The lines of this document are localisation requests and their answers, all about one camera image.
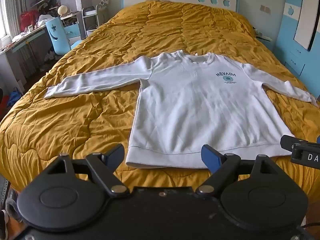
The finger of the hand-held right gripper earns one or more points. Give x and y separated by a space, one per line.
286 141

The blue and white wardrobe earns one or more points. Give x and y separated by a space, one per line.
287 42

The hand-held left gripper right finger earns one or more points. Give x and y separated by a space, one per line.
210 156

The blue star chair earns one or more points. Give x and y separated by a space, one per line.
56 33

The white printed sweatshirt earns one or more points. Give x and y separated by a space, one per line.
195 105

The white shoe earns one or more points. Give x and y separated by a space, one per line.
50 56

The mustard yellow quilt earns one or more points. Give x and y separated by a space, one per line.
75 120

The red bag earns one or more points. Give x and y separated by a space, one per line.
28 20

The cluttered desk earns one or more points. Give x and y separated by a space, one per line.
23 38

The blue bag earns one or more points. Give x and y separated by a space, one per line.
15 97

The grey fuzzy slipper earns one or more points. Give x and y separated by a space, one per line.
11 205

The grey curtain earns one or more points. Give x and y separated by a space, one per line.
16 0

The beige wall socket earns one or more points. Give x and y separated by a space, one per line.
265 8

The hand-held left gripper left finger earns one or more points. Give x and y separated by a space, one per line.
115 156

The window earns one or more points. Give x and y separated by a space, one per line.
3 10

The white rolling cart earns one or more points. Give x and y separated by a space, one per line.
88 12

